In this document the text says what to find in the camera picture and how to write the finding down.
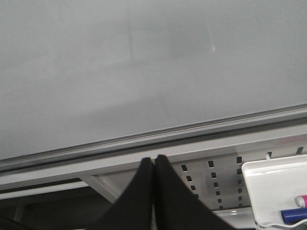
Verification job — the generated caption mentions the pink marker pen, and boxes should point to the pink marker pen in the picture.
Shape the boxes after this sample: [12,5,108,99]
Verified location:
[295,195,307,208]

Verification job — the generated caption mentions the blue marker pen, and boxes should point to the blue marker pen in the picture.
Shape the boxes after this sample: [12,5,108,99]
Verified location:
[281,208,307,224]

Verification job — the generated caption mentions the white whiteboard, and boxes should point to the white whiteboard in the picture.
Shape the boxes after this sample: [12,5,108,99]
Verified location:
[0,0,307,159]

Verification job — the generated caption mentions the white metal stand frame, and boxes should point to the white metal stand frame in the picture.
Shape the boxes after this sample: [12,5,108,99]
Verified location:
[0,121,307,230]

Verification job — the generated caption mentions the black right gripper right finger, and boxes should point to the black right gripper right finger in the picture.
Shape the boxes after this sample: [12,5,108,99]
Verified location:
[154,155,234,230]

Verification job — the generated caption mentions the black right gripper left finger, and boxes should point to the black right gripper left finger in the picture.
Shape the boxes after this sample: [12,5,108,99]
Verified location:
[88,158,154,230]

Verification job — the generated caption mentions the white plastic marker tray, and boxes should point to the white plastic marker tray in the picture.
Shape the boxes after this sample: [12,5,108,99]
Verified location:
[242,155,307,230]

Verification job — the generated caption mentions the aluminium whiteboard tray rail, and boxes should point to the aluminium whiteboard tray rail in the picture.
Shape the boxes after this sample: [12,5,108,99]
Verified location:
[0,104,307,173]

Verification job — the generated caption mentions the perforated white metal panel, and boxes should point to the perforated white metal panel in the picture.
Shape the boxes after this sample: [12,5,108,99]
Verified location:
[172,153,251,211]

